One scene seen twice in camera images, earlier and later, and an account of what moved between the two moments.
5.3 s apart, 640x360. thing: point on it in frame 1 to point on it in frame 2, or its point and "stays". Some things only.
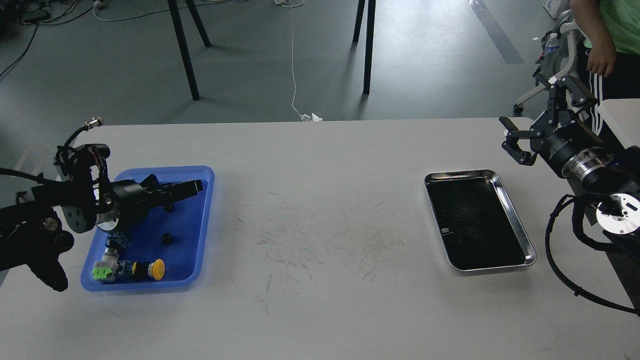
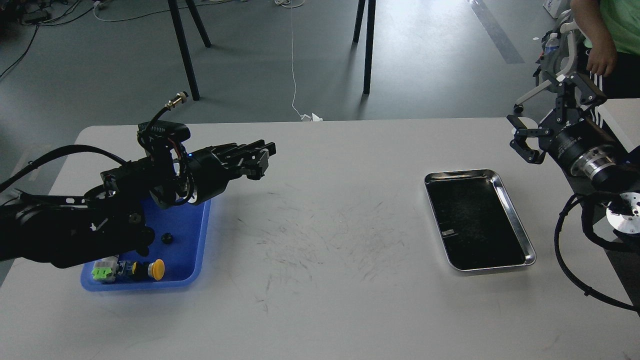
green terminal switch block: (106, 270) stays
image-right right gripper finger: (579, 96) to (591, 94)
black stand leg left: (183, 44) stays
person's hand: (602, 57) stays
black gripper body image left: (133, 200) to (211, 176)
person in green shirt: (611, 30) stays
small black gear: (167, 238) stays
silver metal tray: (475, 223) stays
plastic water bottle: (552, 45) stays
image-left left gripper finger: (182, 189) to (234, 150)
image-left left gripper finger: (169, 199) to (255, 166)
